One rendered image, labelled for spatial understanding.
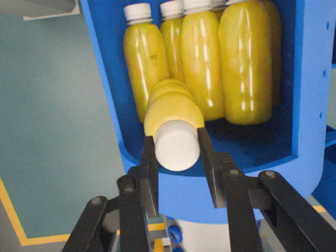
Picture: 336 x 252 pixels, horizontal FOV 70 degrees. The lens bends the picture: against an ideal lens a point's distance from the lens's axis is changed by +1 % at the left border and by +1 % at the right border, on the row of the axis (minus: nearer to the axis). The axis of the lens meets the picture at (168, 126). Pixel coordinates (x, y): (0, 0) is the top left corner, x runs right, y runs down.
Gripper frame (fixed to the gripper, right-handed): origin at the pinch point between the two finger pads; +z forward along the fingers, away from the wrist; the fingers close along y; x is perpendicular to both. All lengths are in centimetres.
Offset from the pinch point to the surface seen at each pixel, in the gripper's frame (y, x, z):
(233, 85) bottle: 8.4, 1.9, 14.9
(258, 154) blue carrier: 11.5, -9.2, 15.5
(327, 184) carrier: 47, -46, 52
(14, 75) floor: -88, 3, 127
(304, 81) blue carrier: 12.1, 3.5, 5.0
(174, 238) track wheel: -4.7, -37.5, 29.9
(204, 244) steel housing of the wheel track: 3, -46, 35
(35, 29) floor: -67, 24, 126
